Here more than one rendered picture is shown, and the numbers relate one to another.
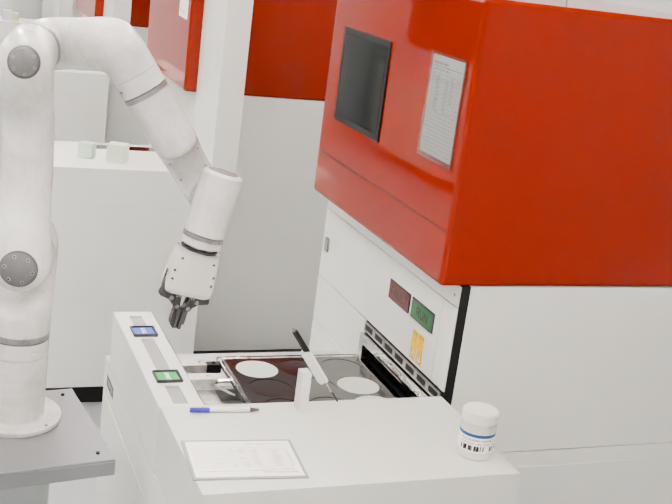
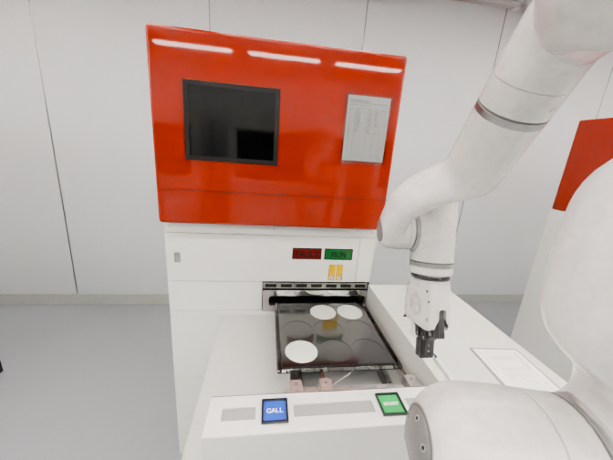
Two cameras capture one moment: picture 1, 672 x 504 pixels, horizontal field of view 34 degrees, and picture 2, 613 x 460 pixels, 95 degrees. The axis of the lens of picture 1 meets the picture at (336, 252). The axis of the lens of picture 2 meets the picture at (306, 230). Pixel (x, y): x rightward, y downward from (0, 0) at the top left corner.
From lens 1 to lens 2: 2.42 m
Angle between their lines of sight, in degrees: 73
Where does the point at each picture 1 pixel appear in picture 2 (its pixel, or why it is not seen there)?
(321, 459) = (484, 339)
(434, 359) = (357, 270)
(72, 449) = not seen: outside the picture
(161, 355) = (332, 403)
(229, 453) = (520, 381)
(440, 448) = not seen: hidden behind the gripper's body
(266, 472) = (530, 367)
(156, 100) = not seen: hidden behind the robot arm
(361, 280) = (247, 262)
